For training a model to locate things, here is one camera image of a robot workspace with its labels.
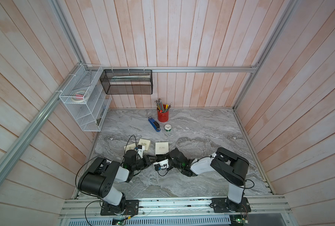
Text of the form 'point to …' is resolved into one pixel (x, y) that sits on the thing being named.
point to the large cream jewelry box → (161, 148)
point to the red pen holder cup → (163, 117)
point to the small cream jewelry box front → (129, 147)
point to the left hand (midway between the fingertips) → (156, 160)
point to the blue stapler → (155, 125)
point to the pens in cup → (162, 108)
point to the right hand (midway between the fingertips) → (160, 154)
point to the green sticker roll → (168, 127)
